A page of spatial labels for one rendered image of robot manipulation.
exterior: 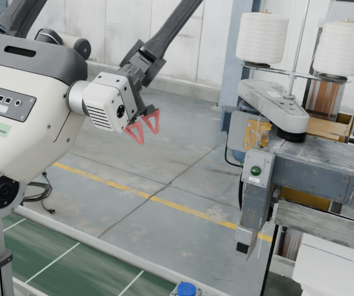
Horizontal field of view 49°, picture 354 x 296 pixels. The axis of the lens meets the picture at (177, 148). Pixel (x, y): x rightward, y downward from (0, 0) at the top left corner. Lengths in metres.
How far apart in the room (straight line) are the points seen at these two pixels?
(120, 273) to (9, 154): 1.18
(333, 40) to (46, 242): 1.75
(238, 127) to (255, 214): 0.46
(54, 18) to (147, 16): 2.24
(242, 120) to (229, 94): 4.70
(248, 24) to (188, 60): 5.60
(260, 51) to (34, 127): 0.76
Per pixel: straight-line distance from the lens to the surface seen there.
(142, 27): 7.36
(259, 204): 1.20
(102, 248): 2.24
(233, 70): 6.16
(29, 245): 2.31
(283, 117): 1.23
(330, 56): 1.33
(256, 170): 1.09
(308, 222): 1.37
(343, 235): 1.37
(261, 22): 1.35
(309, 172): 1.13
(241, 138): 1.57
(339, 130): 1.46
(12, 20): 1.52
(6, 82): 1.16
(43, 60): 1.12
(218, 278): 2.71
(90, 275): 2.08
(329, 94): 1.57
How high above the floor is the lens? 1.73
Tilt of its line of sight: 22 degrees down
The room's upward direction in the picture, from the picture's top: 6 degrees clockwise
